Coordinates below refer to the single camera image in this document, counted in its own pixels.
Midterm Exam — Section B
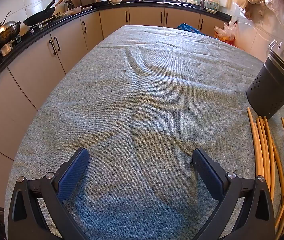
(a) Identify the wooden chopstick two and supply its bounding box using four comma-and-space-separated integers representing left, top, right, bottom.
256, 117, 270, 183

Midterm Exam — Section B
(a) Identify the wooden chopstick one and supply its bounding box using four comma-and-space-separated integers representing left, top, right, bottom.
247, 107, 264, 176

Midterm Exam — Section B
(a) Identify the wooden chopstick three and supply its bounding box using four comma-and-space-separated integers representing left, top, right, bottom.
263, 117, 275, 200

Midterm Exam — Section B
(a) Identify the wooden chopstick four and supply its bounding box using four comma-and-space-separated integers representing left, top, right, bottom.
272, 140, 284, 198

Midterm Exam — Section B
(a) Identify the dark grey utensil holder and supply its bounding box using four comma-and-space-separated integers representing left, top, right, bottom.
246, 50, 284, 119

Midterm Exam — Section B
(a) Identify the grey-blue table cloth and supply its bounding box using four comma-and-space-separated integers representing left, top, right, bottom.
4, 24, 284, 240

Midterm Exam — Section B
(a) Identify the clear glass beer mug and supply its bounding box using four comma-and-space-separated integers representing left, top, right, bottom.
267, 40, 284, 62

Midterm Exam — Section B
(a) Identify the red bin with bags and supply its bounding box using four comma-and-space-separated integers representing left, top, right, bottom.
214, 21, 237, 45

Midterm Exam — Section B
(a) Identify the steel wok with lid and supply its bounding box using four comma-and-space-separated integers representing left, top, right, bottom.
0, 12, 21, 48

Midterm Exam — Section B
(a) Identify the black frying pan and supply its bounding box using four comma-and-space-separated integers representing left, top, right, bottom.
23, 0, 55, 27

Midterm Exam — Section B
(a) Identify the blue plastic bag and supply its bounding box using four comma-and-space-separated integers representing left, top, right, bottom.
177, 23, 205, 35

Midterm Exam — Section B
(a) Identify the electric kettle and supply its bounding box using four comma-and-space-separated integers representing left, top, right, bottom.
64, 0, 75, 11

